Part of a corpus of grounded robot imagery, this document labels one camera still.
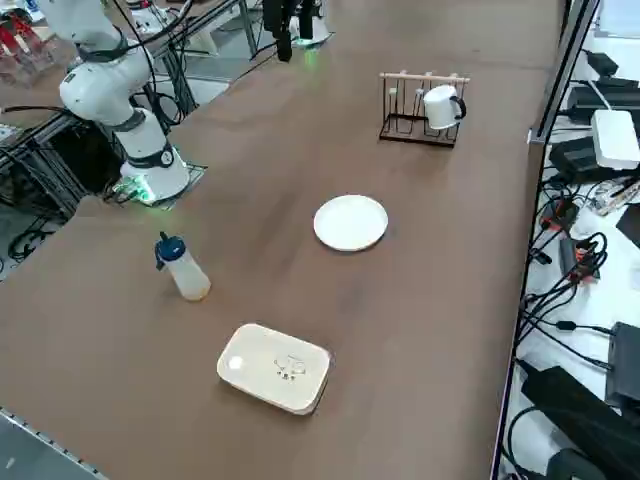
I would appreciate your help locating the aluminium table edge rail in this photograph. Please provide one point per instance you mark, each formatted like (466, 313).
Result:
(50, 448)

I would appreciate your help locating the cream rectangular lunch box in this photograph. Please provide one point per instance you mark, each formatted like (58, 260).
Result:
(270, 365)

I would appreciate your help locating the grey adapter orange plugs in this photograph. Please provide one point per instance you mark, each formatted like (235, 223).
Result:
(567, 257)

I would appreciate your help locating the black equipment box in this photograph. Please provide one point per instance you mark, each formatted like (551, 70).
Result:
(625, 365)

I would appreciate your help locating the flat black power adapter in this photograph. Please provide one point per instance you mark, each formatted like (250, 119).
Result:
(580, 105)

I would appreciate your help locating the white power strip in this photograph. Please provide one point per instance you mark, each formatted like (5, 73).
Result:
(617, 137)

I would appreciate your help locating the transparent sauce bottle blue cap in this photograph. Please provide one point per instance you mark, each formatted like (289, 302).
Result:
(187, 275)

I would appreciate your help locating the colourful circuit board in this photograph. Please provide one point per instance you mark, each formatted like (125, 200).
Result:
(617, 197)

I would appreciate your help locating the small black power adapter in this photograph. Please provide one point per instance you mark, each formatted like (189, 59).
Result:
(602, 62)

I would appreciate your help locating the large black case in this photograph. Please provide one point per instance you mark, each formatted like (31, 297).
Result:
(575, 410)

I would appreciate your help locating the white round plate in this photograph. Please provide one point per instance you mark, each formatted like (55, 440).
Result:
(350, 222)

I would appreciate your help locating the red black small device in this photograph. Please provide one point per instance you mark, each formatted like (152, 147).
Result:
(560, 212)

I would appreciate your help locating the aluminium frame post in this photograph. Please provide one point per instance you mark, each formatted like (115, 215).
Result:
(565, 70)

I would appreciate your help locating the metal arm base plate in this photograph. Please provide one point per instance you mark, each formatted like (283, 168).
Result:
(197, 170)

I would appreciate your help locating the clear acrylic box red parts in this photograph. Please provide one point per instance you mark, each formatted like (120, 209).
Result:
(20, 50)

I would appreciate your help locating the white panel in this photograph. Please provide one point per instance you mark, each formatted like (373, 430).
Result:
(622, 17)

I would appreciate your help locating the black frame rack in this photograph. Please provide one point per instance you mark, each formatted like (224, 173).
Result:
(60, 175)

